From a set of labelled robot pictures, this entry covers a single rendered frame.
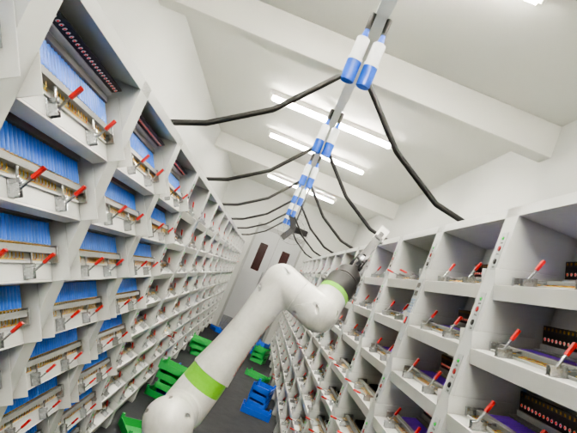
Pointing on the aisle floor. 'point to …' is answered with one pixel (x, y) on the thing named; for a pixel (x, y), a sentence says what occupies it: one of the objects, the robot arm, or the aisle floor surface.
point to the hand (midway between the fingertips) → (374, 242)
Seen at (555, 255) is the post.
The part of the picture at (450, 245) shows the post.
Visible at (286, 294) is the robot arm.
